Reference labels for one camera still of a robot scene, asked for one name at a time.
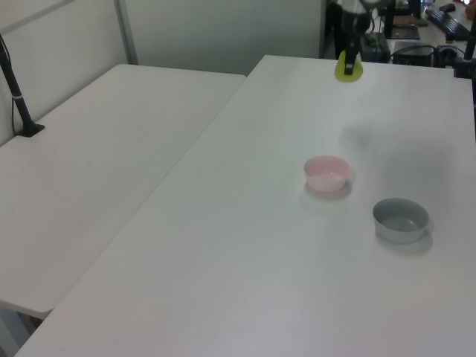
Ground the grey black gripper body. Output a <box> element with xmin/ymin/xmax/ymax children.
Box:
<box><xmin>341</xmin><ymin>0</ymin><xmax>370</xmax><ymax>41</ymax></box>

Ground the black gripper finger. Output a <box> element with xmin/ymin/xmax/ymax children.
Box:
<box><xmin>343</xmin><ymin>36</ymin><xmax>360</xmax><ymax>75</ymax></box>

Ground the green pear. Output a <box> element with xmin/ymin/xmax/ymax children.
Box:
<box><xmin>333</xmin><ymin>50</ymin><xmax>364</xmax><ymax>83</ymax></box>

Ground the pink bowl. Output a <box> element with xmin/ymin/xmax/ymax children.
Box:
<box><xmin>303</xmin><ymin>155</ymin><xmax>351</xmax><ymax>193</ymax></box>

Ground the grey bowl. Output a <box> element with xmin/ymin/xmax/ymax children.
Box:
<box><xmin>372</xmin><ymin>197</ymin><xmax>430</xmax><ymax>245</ymax></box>

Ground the black green device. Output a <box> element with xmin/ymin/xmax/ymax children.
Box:
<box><xmin>361</xmin><ymin>31</ymin><xmax>390</xmax><ymax>63</ymax></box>

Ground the black monitor stand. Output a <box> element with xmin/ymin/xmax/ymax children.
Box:
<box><xmin>382</xmin><ymin>0</ymin><xmax>422</xmax><ymax>41</ymax></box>

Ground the black computer case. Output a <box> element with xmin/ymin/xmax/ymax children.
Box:
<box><xmin>392</xmin><ymin>39</ymin><xmax>437</xmax><ymax>67</ymax></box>

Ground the black keyboard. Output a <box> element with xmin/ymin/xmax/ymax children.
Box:
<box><xmin>425</xmin><ymin>7</ymin><xmax>474</xmax><ymax>38</ymax></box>

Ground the black clamped pole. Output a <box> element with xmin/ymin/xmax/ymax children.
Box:
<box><xmin>452</xmin><ymin>28</ymin><xmax>476</xmax><ymax>80</ymax></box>

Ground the white side table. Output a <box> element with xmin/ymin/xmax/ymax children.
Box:
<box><xmin>0</xmin><ymin>63</ymin><xmax>248</xmax><ymax>320</ymax></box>

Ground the dark upright post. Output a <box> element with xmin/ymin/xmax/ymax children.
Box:
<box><xmin>332</xmin><ymin>2</ymin><xmax>345</xmax><ymax>59</ymax></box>

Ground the grey partition post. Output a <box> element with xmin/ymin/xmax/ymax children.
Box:
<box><xmin>113</xmin><ymin>0</ymin><xmax>139</xmax><ymax>66</ymax></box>

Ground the black camera pole with base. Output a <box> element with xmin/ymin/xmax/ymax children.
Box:
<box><xmin>0</xmin><ymin>32</ymin><xmax>46</xmax><ymax>139</ymax></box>

